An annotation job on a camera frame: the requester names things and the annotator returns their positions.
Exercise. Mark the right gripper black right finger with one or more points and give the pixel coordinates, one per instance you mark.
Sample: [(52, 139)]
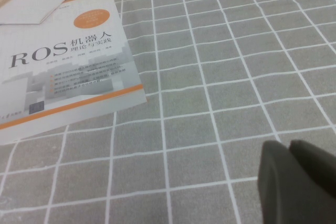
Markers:
[(320, 163)]

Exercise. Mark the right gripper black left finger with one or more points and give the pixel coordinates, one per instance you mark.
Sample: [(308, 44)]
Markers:
[(283, 195)]

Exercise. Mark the grey checked tablecloth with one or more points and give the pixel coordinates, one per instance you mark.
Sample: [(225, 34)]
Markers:
[(210, 77)]

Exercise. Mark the white orange ROS book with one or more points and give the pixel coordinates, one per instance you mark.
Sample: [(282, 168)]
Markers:
[(78, 77)]

